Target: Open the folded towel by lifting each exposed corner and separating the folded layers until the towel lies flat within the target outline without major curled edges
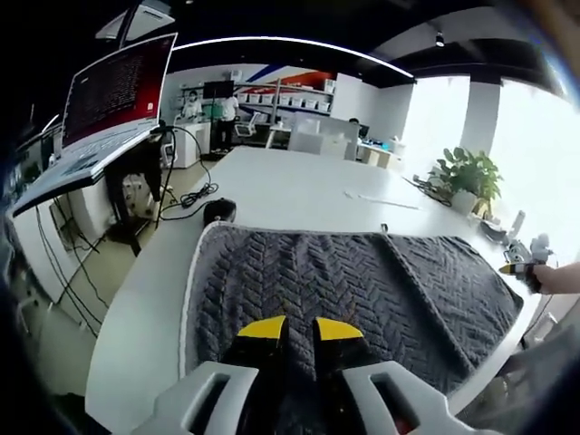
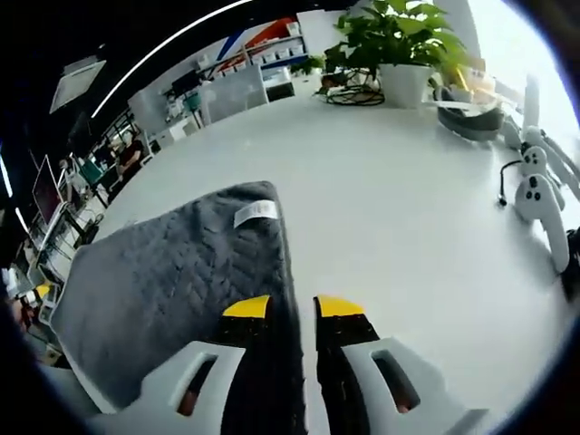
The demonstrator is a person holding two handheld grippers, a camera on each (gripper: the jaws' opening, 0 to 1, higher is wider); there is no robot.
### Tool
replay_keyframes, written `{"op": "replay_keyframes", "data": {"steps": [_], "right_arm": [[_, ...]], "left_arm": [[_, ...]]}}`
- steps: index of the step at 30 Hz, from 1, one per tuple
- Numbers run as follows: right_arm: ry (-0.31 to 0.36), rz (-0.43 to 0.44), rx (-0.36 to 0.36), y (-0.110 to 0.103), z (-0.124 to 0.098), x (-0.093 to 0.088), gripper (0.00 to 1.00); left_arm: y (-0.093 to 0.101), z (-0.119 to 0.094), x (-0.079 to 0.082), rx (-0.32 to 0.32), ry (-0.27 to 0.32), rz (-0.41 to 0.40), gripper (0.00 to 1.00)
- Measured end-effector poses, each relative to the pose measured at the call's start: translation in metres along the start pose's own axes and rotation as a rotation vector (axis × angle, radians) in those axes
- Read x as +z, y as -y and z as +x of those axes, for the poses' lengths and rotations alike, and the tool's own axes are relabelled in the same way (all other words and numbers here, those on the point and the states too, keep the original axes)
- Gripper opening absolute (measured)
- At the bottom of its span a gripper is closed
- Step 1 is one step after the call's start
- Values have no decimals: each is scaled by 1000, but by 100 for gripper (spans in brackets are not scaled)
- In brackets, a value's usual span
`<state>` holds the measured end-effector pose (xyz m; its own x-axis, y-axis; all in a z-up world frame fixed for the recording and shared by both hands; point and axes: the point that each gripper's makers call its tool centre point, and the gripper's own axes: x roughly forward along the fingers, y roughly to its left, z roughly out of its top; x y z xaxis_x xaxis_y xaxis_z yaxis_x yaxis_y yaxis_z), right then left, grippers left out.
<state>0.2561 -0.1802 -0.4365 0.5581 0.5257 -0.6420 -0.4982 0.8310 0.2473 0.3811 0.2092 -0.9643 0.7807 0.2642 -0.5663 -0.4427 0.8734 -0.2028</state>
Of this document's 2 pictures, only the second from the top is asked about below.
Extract black rounded device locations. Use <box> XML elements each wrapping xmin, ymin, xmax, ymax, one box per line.
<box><xmin>559</xmin><ymin>226</ymin><xmax>580</xmax><ymax>291</ymax></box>

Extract coiled black cables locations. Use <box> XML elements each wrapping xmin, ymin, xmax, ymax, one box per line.
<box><xmin>314</xmin><ymin>74</ymin><xmax>386</xmax><ymax>108</ymax></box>

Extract long ceiling light strip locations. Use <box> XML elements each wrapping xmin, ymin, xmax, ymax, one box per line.
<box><xmin>90</xmin><ymin>0</ymin><xmax>255</xmax><ymax>119</ymax></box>
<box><xmin>0</xmin><ymin>153</ymin><xmax>13</xmax><ymax>200</ymax></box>

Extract shelf with white boxes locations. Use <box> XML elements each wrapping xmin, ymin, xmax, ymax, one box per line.
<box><xmin>194</xmin><ymin>20</ymin><xmax>309</xmax><ymax>78</ymax></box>

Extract open silver laptop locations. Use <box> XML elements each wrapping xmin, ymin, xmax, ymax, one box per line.
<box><xmin>31</xmin><ymin>153</ymin><xmax>64</xmax><ymax>223</ymax></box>

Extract white game controller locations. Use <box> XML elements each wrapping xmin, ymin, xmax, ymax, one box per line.
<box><xmin>518</xmin><ymin>129</ymin><xmax>552</xmax><ymax>182</ymax></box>
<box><xmin>514</xmin><ymin>174</ymin><xmax>572</xmax><ymax>273</ymax></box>

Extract white upright stand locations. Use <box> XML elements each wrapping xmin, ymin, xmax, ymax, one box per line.
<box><xmin>523</xmin><ymin>74</ymin><xmax>543</xmax><ymax>137</ymax></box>

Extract green potted plant white pot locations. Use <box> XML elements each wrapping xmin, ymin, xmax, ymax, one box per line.
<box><xmin>314</xmin><ymin>0</ymin><xmax>470</xmax><ymax>110</ymax></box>

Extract black wall monitor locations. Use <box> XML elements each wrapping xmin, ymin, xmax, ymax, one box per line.
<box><xmin>171</xmin><ymin>72</ymin><xmax>200</xmax><ymax>92</ymax></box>

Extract white and black headset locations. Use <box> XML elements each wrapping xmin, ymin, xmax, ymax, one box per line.
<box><xmin>434</xmin><ymin>85</ymin><xmax>507</xmax><ymax>144</ymax></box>

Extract small green planter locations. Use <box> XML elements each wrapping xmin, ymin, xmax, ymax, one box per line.
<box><xmin>289</xmin><ymin>54</ymin><xmax>325</xmax><ymax>76</ymax></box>

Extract grey herringbone towel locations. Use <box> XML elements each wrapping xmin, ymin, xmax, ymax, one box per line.
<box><xmin>49</xmin><ymin>179</ymin><xmax>312</xmax><ymax>435</ymax></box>

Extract ceiling air conditioner unit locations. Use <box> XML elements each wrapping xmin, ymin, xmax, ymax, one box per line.
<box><xmin>48</xmin><ymin>58</ymin><xmax>108</xmax><ymax>114</ymax></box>

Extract grey partition panel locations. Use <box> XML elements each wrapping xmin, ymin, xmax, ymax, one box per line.
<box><xmin>198</xmin><ymin>63</ymin><xmax>271</xmax><ymax>123</ymax></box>

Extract yellow plastic item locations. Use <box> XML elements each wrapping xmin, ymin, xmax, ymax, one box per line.
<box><xmin>452</xmin><ymin>63</ymin><xmax>475</xmax><ymax>92</ymax></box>

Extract thin cable with plug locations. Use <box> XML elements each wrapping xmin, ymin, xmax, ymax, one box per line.
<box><xmin>496</xmin><ymin>158</ymin><xmax>525</xmax><ymax>208</ymax></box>

